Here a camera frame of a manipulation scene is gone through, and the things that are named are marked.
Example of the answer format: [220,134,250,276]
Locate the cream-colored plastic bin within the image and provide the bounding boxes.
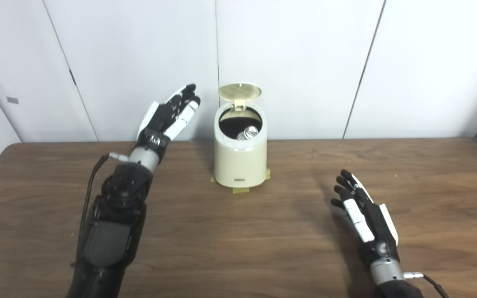
[214,82,269,187]

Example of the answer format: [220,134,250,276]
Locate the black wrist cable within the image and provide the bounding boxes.
[71,152,130,267]
[402,271,450,298]

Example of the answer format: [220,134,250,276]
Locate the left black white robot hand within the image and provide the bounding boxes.
[135,84,201,156]

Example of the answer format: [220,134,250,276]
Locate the round cream bin lid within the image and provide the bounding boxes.
[218,82,263,110]

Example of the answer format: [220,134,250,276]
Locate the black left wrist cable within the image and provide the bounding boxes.
[71,152,130,267]

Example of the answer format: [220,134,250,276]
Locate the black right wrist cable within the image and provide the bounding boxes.
[402,271,450,298]

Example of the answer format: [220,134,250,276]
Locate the small white plastic bottle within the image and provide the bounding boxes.
[237,125,260,141]

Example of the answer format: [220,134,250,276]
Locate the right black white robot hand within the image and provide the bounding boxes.
[331,169,400,267]

